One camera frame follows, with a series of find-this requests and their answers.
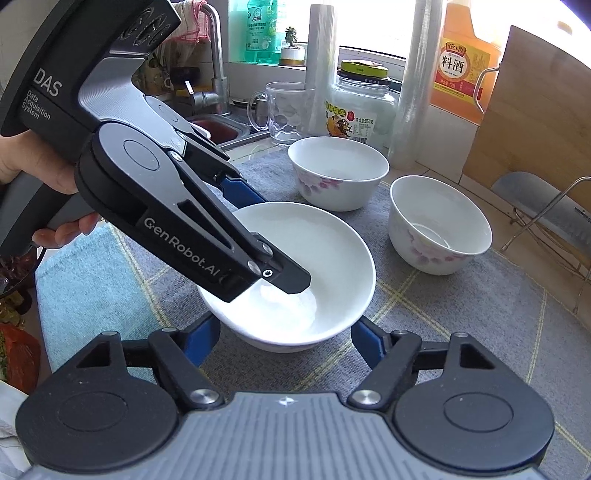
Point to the white pink floral bowl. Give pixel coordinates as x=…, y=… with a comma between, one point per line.
x=323, y=258
x=337, y=157
x=429, y=249

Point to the green dish soap bottle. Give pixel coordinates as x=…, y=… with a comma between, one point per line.
x=263, y=32

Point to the glass jar yellow lid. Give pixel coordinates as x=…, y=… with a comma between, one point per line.
x=369, y=115

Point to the person's left hand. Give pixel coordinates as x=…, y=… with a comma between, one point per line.
x=37, y=157

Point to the grey blue checked table mat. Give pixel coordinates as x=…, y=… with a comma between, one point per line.
x=461, y=314

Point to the small potted plant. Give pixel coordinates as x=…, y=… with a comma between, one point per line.
x=293, y=50

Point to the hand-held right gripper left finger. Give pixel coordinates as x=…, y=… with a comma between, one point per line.
x=205, y=337

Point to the orange red plastic packet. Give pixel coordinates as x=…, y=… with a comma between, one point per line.
x=21, y=360

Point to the white pink dish cloth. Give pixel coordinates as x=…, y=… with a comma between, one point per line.
x=184, y=27

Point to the person's grey white jacket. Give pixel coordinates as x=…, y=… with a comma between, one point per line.
x=9, y=424

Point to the clear glass mug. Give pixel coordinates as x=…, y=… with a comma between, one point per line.
x=281, y=115

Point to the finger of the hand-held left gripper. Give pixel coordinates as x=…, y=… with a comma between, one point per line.
x=281, y=279
x=244, y=191

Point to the chrome sink faucet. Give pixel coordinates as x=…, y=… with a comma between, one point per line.
x=217, y=55

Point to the orange cooking wine bottle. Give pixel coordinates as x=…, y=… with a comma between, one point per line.
x=466, y=60

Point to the clear plastic wrap roll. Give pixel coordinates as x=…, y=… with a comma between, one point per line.
x=418, y=92

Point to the white plastic bag roll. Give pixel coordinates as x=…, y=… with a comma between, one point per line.
x=321, y=55

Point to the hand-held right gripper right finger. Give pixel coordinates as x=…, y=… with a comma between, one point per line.
x=367, y=341

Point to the bamboo cutting board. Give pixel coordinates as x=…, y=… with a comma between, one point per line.
x=545, y=115

